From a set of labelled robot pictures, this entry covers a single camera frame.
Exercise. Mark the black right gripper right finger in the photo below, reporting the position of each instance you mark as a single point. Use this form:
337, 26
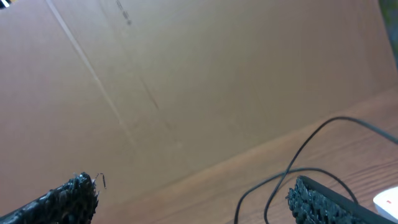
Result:
312, 203

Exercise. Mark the white power strip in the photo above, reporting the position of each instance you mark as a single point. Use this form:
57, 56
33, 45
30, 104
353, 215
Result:
386, 204

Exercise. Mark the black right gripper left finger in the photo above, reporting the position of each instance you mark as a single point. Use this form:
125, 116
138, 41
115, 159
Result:
74, 202

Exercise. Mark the brown cardboard backdrop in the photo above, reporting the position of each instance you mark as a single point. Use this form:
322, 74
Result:
149, 92

